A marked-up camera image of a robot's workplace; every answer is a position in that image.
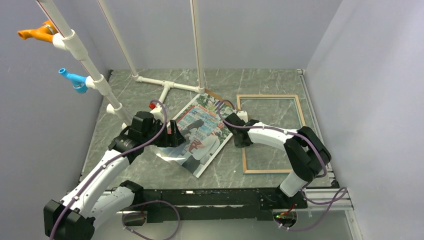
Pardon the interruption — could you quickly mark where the colourful photo poster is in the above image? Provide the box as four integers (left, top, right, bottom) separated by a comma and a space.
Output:
155, 92, 233, 178

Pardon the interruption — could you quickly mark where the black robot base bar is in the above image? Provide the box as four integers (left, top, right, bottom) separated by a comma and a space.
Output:
127, 187, 308, 223

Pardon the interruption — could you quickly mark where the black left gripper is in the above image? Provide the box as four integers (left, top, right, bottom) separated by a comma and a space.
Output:
142, 119, 186, 148

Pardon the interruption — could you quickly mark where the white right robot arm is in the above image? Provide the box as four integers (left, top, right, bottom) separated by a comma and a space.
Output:
223, 113, 332, 208

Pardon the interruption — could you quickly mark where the wooden picture frame with glass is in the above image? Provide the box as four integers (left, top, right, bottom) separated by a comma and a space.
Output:
236, 94, 306, 175

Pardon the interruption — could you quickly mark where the wooden frame backing board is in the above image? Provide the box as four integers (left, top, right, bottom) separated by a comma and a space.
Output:
204, 88, 240, 111

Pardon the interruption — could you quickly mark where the orange plastic hook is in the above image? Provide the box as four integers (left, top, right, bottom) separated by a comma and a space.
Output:
17, 20, 58, 43

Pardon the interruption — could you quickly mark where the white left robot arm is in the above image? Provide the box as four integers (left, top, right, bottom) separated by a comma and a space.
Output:
43, 111, 186, 240

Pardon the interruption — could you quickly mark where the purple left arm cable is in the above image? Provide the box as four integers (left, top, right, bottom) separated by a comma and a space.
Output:
48, 99, 181, 240

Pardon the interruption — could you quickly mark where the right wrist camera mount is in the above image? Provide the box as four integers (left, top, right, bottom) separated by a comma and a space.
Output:
236, 110, 249, 123

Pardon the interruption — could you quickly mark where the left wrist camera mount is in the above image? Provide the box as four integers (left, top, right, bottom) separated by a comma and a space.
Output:
149, 102, 165, 123

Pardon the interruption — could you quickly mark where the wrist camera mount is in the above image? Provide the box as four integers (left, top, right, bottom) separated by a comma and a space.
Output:
236, 110, 249, 123
149, 102, 165, 123

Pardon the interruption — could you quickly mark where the blue plastic hook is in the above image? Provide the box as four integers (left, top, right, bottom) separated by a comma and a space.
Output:
58, 68, 88, 94

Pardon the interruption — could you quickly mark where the aluminium rail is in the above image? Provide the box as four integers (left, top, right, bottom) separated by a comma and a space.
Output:
62, 188, 355, 213

